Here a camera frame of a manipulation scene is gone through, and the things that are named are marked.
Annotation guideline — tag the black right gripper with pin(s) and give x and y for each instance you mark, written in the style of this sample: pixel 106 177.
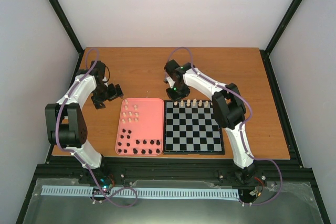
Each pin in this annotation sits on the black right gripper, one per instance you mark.
pixel 175 98

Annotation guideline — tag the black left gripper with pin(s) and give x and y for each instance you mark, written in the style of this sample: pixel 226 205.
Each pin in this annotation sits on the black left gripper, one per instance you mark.
pixel 97 100

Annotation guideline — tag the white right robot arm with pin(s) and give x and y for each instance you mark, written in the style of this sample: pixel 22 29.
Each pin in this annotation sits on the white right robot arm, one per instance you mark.
pixel 228 110

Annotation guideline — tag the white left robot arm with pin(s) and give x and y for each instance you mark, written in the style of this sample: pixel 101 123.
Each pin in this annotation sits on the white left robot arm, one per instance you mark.
pixel 66 127

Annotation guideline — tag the left controller board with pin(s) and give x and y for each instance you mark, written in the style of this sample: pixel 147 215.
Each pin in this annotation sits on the left controller board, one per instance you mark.
pixel 107 182

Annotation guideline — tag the controller board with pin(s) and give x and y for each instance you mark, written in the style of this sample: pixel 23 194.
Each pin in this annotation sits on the controller board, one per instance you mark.
pixel 107 182
pixel 255 193

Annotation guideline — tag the right controller board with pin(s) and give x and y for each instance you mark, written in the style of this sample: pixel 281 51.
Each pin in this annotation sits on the right controller board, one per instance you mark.
pixel 255 193

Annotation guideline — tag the black grey chessboard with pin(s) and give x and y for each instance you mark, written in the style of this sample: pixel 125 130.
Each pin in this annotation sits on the black grey chessboard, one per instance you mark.
pixel 191 130

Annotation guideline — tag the pink plastic tray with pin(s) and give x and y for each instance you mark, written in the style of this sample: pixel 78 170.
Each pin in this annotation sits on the pink plastic tray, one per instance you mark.
pixel 149 127

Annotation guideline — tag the black aluminium frame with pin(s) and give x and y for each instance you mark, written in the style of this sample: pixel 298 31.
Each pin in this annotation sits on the black aluminium frame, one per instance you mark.
pixel 292 170

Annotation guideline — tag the light blue cable duct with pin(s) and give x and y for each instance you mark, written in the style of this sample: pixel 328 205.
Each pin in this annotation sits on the light blue cable duct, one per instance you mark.
pixel 142 193

